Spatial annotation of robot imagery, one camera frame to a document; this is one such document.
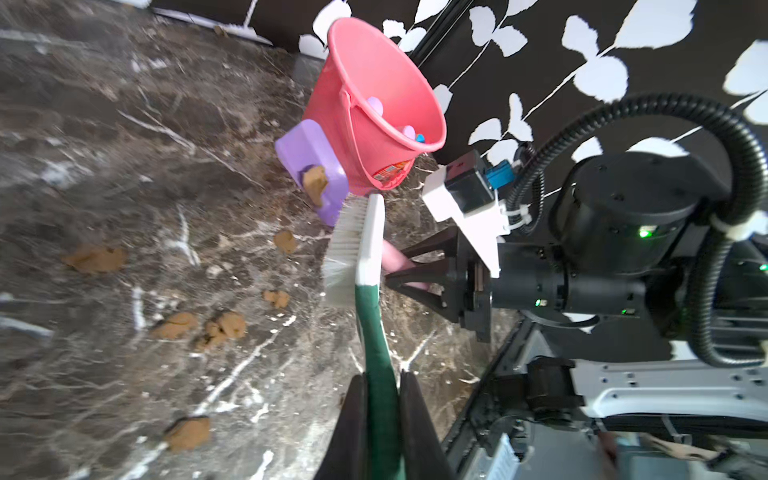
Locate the purple trowel pink handle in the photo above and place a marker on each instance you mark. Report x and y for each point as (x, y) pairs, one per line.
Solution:
(308, 156)
(409, 132)
(376, 105)

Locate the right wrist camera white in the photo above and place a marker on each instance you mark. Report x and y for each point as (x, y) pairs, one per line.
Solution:
(466, 191)

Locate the pink plastic bucket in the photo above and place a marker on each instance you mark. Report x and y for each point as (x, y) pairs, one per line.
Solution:
(362, 63)

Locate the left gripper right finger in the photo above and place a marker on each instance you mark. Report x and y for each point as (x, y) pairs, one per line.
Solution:
(424, 458)

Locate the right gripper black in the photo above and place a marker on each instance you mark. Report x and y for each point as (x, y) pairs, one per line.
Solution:
(626, 228)

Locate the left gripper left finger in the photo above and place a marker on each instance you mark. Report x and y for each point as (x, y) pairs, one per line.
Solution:
(346, 455)

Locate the white slotted cable duct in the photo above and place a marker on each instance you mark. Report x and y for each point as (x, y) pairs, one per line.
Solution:
(502, 464)

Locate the black front rail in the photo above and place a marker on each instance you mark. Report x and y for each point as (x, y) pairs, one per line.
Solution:
(480, 420)

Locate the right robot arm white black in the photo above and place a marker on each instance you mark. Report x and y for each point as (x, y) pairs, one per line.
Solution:
(724, 311)

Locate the brown clay soil lump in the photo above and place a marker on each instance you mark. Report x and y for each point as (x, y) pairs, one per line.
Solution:
(188, 433)
(175, 326)
(96, 259)
(285, 241)

